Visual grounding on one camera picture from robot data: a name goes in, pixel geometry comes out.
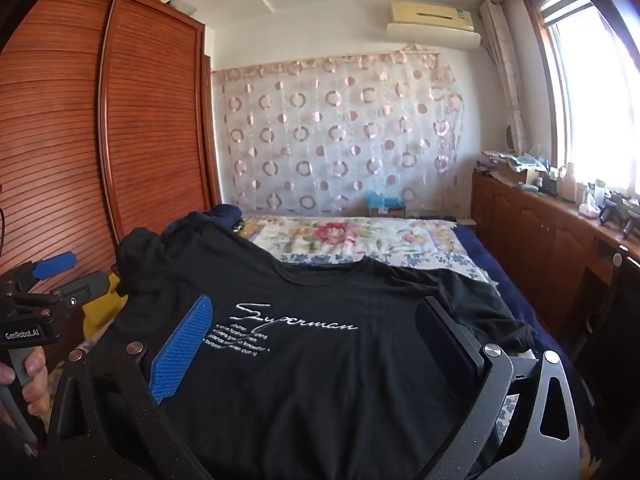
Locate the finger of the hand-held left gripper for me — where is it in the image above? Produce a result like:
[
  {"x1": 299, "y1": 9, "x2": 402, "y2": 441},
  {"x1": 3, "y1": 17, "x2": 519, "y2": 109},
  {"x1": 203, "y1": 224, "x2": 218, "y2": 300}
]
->
[
  {"x1": 10, "y1": 253, "x2": 78, "y2": 291},
  {"x1": 42, "y1": 271, "x2": 111, "y2": 313}
]

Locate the pink floral blanket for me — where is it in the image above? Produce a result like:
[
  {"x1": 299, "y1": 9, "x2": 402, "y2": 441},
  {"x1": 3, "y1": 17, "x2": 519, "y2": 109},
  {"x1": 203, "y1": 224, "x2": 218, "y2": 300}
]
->
[{"x1": 240, "y1": 215, "x2": 471, "y2": 266}]

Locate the long wooden cabinet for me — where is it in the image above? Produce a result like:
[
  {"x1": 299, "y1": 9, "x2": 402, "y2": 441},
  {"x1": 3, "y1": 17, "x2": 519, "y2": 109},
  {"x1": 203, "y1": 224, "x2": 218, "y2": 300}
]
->
[{"x1": 471, "y1": 170, "x2": 640, "y2": 356}]

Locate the wooden-framed window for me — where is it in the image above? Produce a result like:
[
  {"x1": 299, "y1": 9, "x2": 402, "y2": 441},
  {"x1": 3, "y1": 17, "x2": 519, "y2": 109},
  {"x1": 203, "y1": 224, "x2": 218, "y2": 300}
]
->
[{"x1": 520, "y1": 0, "x2": 640, "y2": 211}]

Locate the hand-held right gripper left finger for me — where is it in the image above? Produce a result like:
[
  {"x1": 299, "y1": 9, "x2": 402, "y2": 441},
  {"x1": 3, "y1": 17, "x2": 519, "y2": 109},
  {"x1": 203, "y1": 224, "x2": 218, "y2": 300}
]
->
[{"x1": 45, "y1": 294, "x2": 221, "y2": 480}]

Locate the teal box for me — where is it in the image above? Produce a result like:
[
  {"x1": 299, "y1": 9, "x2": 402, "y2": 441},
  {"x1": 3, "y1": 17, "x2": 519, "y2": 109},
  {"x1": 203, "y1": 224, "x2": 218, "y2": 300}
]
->
[{"x1": 365, "y1": 192, "x2": 407, "y2": 218}]

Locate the pale window curtain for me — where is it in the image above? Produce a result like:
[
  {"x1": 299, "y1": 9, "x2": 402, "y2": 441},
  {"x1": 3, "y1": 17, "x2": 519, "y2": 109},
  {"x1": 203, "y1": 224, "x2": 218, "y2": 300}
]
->
[{"x1": 480, "y1": 0, "x2": 531, "y2": 153}]

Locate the navy blanket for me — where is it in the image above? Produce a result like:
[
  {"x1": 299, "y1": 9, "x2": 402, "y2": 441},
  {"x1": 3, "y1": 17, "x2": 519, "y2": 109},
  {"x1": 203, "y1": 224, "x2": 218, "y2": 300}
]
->
[{"x1": 450, "y1": 222, "x2": 566, "y2": 356}]

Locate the yellow cloth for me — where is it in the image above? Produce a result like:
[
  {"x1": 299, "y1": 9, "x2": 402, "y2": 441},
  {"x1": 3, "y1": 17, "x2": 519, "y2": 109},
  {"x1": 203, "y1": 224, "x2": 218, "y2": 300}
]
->
[{"x1": 82, "y1": 275, "x2": 131, "y2": 341}]

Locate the person's left hand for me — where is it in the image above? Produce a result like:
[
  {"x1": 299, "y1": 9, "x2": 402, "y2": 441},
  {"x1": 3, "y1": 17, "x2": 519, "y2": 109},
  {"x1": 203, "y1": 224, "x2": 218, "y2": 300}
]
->
[{"x1": 0, "y1": 347, "x2": 51, "y2": 427}]

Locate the navy garment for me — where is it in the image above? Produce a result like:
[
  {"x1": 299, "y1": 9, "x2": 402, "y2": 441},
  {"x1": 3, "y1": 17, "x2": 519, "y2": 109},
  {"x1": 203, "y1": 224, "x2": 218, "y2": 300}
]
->
[{"x1": 165, "y1": 203, "x2": 246, "y2": 241}]

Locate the wall air conditioner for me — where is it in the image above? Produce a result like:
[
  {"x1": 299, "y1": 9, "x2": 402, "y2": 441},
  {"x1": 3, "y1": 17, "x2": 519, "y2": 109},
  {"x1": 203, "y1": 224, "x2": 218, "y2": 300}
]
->
[{"x1": 386, "y1": 1, "x2": 482, "y2": 51}]

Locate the teal patterned cloth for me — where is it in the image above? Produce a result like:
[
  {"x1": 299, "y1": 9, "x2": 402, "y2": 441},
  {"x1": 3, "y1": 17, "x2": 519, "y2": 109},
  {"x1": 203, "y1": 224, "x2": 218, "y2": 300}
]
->
[{"x1": 505, "y1": 154, "x2": 546, "y2": 170}]

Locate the cardboard box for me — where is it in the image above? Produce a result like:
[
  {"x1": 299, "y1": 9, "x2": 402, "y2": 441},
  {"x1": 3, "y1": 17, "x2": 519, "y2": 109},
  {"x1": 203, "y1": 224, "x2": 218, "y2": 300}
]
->
[{"x1": 492, "y1": 160, "x2": 541, "y2": 188}]

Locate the black t-shirt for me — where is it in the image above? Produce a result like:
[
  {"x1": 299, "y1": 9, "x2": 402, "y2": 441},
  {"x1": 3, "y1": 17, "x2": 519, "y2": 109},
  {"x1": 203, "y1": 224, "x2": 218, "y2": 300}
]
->
[{"x1": 95, "y1": 220, "x2": 538, "y2": 480}]

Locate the black chair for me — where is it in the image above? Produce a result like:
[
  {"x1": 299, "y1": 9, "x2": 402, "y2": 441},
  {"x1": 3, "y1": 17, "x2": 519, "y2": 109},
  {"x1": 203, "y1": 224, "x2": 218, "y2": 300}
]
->
[{"x1": 575, "y1": 245, "x2": 640, "y2": 480}]

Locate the wooden slatted wardrobe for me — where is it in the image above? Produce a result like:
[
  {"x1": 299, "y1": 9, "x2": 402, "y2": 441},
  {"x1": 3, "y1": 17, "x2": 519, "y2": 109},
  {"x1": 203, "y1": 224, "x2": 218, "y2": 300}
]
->
[{"x1": 0, "y1": 0, "x2": 223, "y2": 366}]

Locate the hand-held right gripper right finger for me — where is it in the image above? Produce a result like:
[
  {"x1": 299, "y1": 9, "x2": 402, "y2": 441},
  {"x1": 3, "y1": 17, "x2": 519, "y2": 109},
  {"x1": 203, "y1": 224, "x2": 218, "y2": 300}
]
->
[{"x1": 414, "y1": 296, "x2": 583, "y2": 480}]

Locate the white pitcher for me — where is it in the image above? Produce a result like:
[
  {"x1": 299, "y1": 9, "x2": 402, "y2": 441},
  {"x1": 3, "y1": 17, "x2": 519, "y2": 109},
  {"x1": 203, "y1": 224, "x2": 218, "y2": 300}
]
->
[{"x1": 557, "y1": 162, "x2": 578, "y2": 202}]

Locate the circle-patterned sheer curtain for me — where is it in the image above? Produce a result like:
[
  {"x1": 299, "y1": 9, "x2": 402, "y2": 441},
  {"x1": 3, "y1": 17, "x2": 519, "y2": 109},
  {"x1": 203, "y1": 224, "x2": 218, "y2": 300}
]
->
[{"x1": 212, "y1": 50, "x2": 466, "y2": 218}]

